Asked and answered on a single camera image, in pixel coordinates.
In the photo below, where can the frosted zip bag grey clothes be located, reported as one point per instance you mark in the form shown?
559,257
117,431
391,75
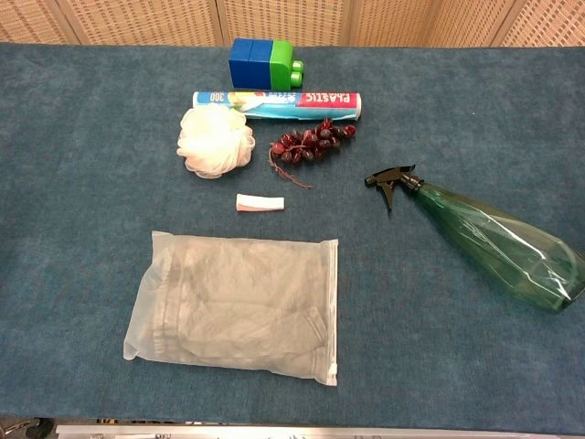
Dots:
237,306

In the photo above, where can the plastic food wrap roll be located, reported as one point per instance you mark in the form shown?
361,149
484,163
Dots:
292,104

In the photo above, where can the green spray bottle black trigger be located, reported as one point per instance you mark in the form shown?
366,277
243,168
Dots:
503,247

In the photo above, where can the green toy building block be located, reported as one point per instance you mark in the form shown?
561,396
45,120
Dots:
282,64

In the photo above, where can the woven wicker folding screen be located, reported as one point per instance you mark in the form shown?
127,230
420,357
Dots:
151,20

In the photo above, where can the blue felt table cloth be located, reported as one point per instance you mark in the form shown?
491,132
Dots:
68,228

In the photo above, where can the blue toy building block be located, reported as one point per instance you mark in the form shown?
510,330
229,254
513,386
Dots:
240,64
261,65

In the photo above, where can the aluminium profile rail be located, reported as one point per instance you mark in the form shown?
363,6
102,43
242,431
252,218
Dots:
274,432

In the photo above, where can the white mesh bath loofah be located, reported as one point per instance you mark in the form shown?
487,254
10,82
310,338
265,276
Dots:
212,142

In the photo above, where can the small white folded card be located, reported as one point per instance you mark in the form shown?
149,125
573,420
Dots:
260,203

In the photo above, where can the dark red grape bunch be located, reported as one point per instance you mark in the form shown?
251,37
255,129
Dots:
315,139

